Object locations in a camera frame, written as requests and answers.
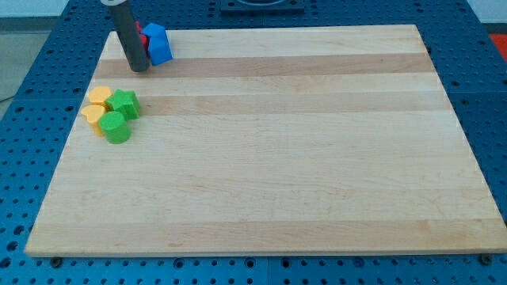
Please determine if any blue cube block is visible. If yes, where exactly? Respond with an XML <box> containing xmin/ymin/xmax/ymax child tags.
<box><xmin>148</xmin><ymin>37</ymin><xmax>173</xmax><ymax>66</ymax></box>

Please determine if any red block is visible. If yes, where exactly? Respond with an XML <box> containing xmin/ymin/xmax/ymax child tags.
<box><xmin>135</xmin><ymin>21</ymin><xmax>150</xmax><ymax>57</ymax></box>

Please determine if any green cylinder block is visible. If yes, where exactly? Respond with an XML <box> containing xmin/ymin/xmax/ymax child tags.
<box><xmin>99</xmin><ymin>111</ymin><xmax>131</xmax><ymax>144</ymax></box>

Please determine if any yellow pentagon block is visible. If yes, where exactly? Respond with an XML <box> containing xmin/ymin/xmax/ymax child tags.
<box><xmin>88</xmin><ymin>85</ymin><xmax>112</xmax><ymax>111</ymax></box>

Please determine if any yellow heart block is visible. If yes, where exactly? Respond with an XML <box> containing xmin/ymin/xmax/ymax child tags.
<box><xmin>81</xmin><ymin>104</ymin><xmax>106</xmax><ymax>137</ymax></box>

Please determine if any large wooden board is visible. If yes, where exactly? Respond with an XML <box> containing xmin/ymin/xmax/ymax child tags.
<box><xmin>25</xmin><ymin>25</ymin><xmax>506</xmax><ymax>258</ymax></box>

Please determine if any blue pentagon block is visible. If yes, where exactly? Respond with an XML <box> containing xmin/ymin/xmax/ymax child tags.
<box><xmin>141</xmin><ymin>23</ymin><xmax>167</xmax><ymax>40</ymax></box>

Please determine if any green star block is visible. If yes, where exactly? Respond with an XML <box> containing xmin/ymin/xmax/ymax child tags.
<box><xmin>105</xmin><ymin>89</ymin><xmax>140</xmax><ymax>120</ymax></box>

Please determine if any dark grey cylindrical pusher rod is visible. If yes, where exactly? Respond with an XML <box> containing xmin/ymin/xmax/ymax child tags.
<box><xmin>101</xmin><ymin>0</ymin><xmax>150</xmax><ymax>73</ymax></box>

